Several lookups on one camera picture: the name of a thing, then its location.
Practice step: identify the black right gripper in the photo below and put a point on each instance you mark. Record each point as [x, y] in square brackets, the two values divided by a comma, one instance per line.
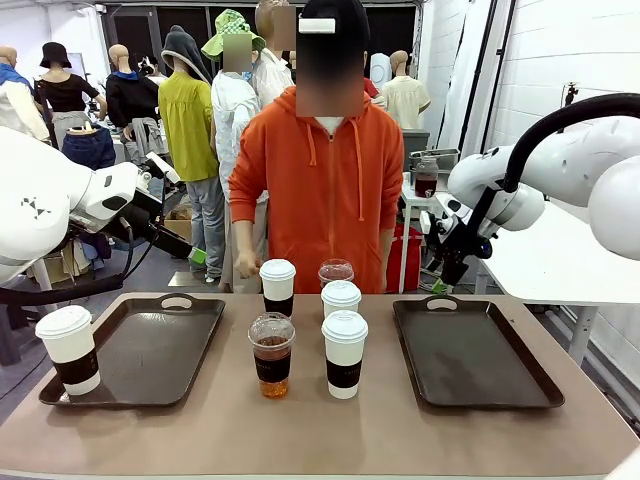
[457, 245]

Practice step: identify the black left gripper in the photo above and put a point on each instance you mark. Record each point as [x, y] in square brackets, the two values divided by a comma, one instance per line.
[142, 217]

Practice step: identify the white paper cup black sleeve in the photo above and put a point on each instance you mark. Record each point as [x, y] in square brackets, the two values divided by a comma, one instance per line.
[341, 300]
[70, 345]
[278, 285]
[345, 360]

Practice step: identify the clear cup dark drink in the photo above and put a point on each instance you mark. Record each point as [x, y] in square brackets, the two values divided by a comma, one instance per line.
[336, 272]

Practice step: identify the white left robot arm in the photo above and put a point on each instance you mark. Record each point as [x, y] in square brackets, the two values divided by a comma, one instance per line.
[35, 200]

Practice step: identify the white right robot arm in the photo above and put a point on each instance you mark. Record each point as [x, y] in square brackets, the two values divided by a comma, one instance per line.
[575, 160]

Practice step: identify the person right forearm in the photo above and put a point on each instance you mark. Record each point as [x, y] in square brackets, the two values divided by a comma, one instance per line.
[244, 235]

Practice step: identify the dark brown plastic tray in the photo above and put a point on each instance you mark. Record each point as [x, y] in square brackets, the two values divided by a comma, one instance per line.
[470, 360]
[145, 350]

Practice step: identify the metal tray container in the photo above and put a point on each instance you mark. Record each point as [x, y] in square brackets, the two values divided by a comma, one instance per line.
[440, 157]

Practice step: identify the person right hand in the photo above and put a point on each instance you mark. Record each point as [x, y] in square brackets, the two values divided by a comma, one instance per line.
[247, 264]

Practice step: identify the cardboard box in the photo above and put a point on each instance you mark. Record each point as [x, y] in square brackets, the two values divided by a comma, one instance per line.
[179, 222]

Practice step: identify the red shopping bag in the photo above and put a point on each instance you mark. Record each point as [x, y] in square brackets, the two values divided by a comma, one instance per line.
[405, 260]

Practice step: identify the small white side table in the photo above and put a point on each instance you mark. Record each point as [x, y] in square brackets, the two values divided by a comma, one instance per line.
[412, 200]

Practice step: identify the large white table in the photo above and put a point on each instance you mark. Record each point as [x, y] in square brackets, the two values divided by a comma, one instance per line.
[545, 270]

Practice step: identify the glass jar dark liquid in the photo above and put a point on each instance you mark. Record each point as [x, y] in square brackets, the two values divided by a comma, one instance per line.
[426, 180]

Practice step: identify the mannequin grey hood yellow top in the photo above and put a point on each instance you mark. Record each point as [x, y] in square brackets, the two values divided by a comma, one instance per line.
[187, 130]

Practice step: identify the mannequin torso blue jeans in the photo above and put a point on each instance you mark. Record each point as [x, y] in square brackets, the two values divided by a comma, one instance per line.
[90, 147]

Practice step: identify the clear cup amber tea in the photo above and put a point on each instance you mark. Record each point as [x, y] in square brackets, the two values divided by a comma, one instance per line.
[272, 355]

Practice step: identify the mannequin green hat white coat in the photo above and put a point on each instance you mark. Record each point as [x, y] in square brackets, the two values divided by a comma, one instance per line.
[235, 115]

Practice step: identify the person in orange hoodie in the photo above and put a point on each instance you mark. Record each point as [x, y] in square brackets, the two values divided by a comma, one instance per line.
[320, 200]

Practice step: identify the grey box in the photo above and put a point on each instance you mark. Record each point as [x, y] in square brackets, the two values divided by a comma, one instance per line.
[416, 142]

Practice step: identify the mannequin black sweater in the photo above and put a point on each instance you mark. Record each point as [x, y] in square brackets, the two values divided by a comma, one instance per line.
[130, 100]

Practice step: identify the mannequin cream shirt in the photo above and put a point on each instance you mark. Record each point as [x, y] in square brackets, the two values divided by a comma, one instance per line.
[405, 100]

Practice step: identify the mannequin black hat black top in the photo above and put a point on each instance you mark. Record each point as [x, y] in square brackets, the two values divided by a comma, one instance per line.
[65, 90]

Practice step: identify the tall mannequin white shirt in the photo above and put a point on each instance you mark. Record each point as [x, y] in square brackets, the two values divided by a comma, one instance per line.
[272, 70]

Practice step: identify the black light stand pole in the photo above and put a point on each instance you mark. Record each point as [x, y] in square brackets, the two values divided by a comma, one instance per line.
[487, 85]

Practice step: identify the mannequin red shirt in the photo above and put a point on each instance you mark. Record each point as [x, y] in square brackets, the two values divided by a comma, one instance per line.
[371, 90]

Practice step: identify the mannequin blue white jacket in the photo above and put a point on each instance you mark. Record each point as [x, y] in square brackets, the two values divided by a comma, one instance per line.
[15, 100]

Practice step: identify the black tripod stand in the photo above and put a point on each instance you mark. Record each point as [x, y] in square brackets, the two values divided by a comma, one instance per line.
[572, 92]

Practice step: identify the black cap white label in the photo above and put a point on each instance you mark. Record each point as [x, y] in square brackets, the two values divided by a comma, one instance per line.
[350, 15]

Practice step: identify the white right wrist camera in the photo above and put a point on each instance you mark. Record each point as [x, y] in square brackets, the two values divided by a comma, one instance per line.
[435, 222]

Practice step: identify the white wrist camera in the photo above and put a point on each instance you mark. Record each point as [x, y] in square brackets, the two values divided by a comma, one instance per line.
[435, 222]
[162, 167]

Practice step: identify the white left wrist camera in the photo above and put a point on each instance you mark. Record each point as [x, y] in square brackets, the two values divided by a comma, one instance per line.
[162, 167]

